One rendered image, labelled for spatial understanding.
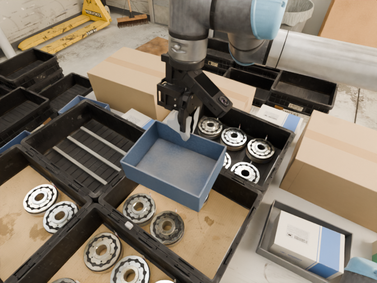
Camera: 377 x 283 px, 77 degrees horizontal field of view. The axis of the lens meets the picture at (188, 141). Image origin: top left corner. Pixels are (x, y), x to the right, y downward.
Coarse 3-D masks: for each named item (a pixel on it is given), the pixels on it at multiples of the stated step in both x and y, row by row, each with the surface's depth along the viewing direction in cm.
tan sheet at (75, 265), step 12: (120, 240) 71; (132, 252) 69; (72, 264) 67; (84, 264) 67; (60, 276) 65; (72, 276) 65; (84, 276) 65; (96, 276) 65; (108, 276) 65; (132, 276) 65; (156, 276) 65; (168, 276) 65
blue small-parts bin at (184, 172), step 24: (144, 144) 60; (168, 144) 65; (192, 144) 61; (216, 144) 56; (144, 168) 60; (168, 168) 60; (192, 168) 60; (216, 168) 53; (168, 192) 52; (192, 192) 55
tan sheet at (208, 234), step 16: (144, 192) 82; (160, 208) 78; (176, 208) 78; (208, 208) 78; (224, 208) 78; (240, 208) 78; (192, 224) 74; (208, 224) 74; (224, 224) 74; (240, 224) 74; (192, 240) 71; (208, 240) 71; (224, 240) 71; (192, 256) 68; (208, 256) 68; (208, 272) 65
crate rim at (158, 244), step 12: (120, 180) 73; (240, 180) 73; (108, 192) 70; (252, 192) 71; (108, 204) 68; (120, 216) 66; (252, 216) 66; (132, 228) 63; (240, 228) 63; (156, 240) 61; (240, 240) 61; (168, 252) 59; (228, 252) 59; (180, 264) 58; (204, 276) 56; (216, 276) 56
